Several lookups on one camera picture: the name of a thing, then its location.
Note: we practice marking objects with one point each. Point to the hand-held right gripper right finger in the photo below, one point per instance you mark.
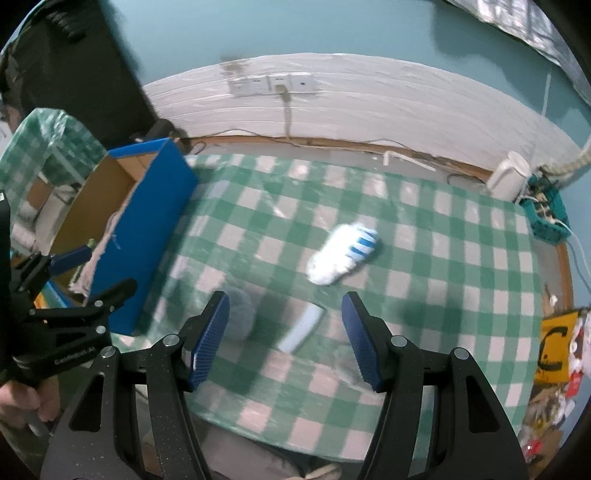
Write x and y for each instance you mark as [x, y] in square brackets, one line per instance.
[362, 341]

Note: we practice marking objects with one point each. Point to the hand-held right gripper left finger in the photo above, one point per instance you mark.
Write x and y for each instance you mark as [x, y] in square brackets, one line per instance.
[210, 341]

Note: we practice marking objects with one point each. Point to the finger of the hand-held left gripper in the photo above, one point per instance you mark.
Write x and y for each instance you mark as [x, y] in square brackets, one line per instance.
[69, 259]
[106, 300]

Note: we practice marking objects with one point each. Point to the light blue sock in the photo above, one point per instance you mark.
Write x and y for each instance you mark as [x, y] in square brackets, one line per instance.
[302, 328]

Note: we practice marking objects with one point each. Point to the blue cardboard box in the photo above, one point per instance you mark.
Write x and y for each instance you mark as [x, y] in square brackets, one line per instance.
[147, 221]

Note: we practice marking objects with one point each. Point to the white blue striped sock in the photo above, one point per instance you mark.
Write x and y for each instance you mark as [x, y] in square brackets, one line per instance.
[344, 254]

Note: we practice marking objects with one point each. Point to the person's left hand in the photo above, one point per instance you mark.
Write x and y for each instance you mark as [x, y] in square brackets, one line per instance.
[18, 401]

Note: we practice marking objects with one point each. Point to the green checked tablecloth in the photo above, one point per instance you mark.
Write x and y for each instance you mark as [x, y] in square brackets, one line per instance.
[438, 258]

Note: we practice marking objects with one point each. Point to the green checked plastic sheet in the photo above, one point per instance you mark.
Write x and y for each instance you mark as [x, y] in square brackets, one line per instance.
[55, 134]

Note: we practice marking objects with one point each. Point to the white plastic trim piece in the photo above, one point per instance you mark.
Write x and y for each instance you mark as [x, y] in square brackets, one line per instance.
[406, 158]

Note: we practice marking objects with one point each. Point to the black hanging cloth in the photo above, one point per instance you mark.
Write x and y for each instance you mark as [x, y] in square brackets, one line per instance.
[74, 69]

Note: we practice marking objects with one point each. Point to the yellow black sign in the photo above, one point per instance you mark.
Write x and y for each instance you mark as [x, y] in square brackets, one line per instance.
[556, 353]

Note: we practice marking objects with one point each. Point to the red white plastic bag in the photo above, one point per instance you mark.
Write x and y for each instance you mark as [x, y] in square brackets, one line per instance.
[579, 360]

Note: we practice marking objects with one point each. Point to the teal plastic basket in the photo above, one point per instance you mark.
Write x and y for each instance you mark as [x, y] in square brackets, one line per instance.
[549, 226]

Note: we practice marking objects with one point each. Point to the white electric kettle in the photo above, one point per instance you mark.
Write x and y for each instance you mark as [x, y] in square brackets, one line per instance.
[508, 175]

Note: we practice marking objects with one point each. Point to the tape wrapped pipe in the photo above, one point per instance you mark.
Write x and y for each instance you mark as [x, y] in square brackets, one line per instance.
[577, 161]

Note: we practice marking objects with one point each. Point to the silver foil sheet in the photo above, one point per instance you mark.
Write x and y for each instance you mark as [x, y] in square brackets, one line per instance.
[545, 32]

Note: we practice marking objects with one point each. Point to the white wall socket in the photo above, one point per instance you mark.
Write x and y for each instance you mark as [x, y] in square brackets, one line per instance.
[305, 83]
[239, 86]
[259, 85]
[277, 81]

